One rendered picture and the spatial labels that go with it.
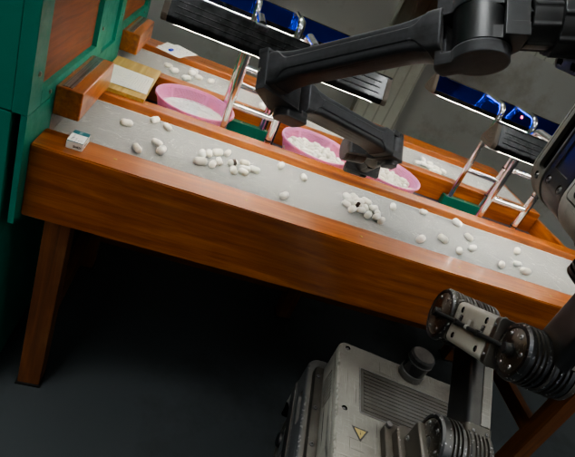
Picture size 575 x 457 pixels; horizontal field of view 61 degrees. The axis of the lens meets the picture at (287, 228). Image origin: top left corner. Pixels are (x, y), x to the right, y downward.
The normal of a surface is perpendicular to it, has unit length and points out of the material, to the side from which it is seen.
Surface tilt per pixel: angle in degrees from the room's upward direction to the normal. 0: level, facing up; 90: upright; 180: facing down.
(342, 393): 0
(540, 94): 90
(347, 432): 0
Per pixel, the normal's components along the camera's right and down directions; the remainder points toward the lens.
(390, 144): 0.73, -0.02
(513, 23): -0.08, -0.15
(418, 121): -0.13, 0.46
